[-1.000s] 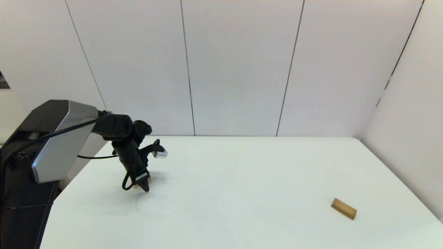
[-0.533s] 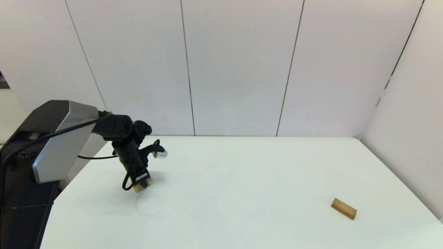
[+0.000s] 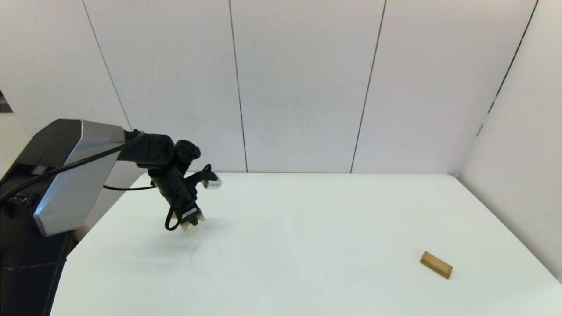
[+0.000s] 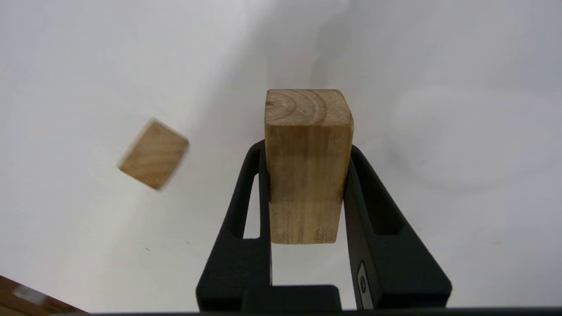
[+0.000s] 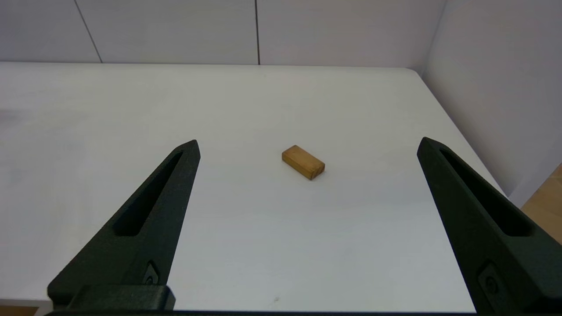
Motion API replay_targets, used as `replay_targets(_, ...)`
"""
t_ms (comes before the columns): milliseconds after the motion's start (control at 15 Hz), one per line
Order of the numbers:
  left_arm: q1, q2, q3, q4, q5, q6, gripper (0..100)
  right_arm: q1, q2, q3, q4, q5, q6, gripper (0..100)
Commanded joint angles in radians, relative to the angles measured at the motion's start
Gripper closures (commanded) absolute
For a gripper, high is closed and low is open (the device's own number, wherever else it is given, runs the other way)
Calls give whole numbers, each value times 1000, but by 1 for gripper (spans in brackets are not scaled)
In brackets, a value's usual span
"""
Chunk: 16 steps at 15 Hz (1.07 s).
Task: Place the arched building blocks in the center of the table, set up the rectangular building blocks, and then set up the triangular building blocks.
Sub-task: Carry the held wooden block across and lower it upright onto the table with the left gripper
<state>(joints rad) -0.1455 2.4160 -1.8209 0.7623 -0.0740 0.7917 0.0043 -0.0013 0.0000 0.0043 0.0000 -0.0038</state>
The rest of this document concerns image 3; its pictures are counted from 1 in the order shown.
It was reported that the arched wooden building block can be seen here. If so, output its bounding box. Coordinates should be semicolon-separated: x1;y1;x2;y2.
178;213;206;232

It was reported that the rectangular wooden building block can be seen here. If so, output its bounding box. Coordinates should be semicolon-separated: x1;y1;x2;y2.
420;251;453;280

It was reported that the black left camera bracket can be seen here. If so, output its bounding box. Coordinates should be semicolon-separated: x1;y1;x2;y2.
186;164;219;194

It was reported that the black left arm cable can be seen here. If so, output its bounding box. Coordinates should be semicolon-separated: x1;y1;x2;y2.
0;130;183;232

